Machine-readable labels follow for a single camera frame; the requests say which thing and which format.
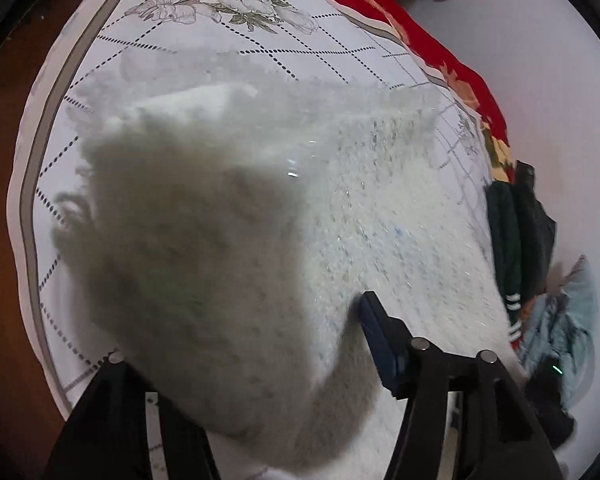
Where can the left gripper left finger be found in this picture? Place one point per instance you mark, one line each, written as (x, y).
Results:
(122, 428)

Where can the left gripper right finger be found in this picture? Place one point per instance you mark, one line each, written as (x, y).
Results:
(499, 437)

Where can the white fluffy sweater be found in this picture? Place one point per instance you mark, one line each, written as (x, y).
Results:
(226, 220)

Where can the light blue quilt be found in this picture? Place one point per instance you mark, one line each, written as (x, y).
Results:
(561, 328)

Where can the dark green striped garment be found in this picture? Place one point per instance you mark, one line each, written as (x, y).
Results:
(506, 248)

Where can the red floral blanket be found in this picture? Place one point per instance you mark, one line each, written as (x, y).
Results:
(467, 84)

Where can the white floral grid bedsheet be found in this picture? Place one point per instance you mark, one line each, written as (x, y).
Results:
(301, 39)

